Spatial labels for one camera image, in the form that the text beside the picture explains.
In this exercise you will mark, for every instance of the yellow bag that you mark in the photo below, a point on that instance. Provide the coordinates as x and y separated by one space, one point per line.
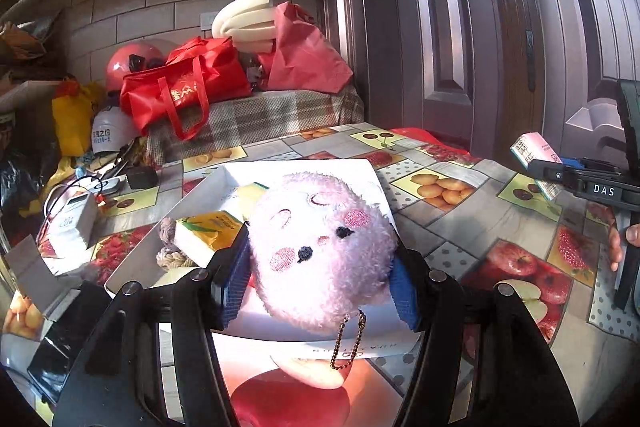
75 117

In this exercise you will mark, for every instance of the small open white box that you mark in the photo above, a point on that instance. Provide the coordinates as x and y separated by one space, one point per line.
35 272

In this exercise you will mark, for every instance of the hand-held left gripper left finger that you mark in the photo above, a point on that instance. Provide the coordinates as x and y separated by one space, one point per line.
232 277

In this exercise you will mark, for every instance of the fruit print tablecloth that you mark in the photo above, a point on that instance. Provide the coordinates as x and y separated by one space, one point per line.
450 227

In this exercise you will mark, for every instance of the brown metal door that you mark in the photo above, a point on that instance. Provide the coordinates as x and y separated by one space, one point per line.
450 32

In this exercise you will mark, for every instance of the white cardboard box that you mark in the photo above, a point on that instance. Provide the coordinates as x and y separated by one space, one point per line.
360 182

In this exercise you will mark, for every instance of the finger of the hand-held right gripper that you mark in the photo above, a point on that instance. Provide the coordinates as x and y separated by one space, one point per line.
550 174
572 163

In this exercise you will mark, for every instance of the black phone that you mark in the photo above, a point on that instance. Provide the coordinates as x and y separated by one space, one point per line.
60 342

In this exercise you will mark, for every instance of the white helmet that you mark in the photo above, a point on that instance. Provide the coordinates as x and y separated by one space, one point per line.
110 129

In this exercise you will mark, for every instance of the black power adapter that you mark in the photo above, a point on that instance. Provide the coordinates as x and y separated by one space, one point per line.
141 177

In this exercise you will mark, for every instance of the wall switch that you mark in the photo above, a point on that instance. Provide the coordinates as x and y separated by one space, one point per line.
207 21

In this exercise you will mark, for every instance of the yellow tissue pack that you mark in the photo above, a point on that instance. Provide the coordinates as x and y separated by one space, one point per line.
207 232

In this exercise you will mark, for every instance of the silver flat device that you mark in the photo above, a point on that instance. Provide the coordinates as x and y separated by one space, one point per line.
110 187

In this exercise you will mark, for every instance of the yellow rectangular sponge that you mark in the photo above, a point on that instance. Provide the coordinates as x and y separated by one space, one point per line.
252 197

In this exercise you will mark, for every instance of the red plastic bag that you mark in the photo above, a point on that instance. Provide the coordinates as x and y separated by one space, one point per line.
300 52

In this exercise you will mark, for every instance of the red helmet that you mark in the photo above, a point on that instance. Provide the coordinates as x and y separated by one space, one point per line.
125 64

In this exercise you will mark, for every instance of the white foam roll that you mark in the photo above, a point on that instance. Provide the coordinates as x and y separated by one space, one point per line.
240 19

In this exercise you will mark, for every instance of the brown cardboard boxes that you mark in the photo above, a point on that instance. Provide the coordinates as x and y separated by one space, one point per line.
20 42

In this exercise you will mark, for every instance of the pink white packet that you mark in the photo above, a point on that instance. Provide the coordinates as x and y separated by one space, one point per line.
532 147

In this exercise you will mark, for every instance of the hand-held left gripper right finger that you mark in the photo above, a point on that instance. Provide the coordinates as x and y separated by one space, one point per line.
402 292

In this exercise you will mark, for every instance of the red tote bag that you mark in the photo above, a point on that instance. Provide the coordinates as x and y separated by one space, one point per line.
200 77

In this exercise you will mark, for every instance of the plaid blanket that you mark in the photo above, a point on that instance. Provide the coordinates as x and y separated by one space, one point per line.
280 112

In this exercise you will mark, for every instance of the white metal rack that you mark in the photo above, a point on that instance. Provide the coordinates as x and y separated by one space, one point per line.
25 89

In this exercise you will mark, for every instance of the white power bank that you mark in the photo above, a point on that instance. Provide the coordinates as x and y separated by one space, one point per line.
70 222

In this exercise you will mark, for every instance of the person's right hand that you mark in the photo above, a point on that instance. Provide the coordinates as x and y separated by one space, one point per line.
616 247

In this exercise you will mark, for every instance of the pink plush toy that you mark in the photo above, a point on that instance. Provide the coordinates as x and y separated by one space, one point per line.
320 257

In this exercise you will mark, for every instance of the black plastic bag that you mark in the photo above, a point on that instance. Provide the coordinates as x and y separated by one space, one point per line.
15 182

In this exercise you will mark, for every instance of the red cloth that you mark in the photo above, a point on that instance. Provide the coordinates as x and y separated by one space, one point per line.
425 139

